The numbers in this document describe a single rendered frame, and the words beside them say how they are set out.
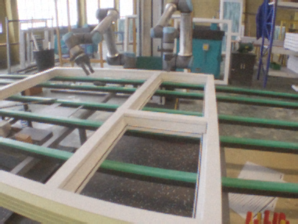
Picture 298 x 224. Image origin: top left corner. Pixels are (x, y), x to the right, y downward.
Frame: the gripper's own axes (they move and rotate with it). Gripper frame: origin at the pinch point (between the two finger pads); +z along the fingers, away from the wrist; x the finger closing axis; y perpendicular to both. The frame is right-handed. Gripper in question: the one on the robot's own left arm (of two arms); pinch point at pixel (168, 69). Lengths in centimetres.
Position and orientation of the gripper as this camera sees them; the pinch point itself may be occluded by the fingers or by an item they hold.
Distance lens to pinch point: 178.0
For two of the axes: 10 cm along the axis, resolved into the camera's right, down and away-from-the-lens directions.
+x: 2.5, -3.8, 8.9
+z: 0.0, 9.2, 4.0
